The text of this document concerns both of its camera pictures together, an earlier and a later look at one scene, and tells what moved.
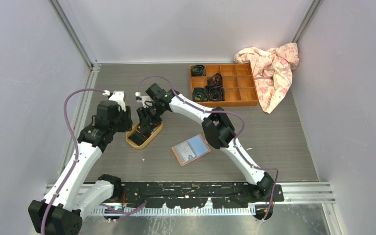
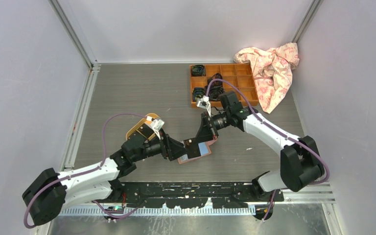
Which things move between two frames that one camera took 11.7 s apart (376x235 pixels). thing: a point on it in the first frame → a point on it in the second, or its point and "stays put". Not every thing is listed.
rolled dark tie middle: [216, 79] stays put
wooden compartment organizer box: [223, 84] stays put
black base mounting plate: [195, 195] stays put
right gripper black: [146, 126] → [206, 132]
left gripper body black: [122, 123] → [155, 146]
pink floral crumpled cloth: [272, 69] stays put
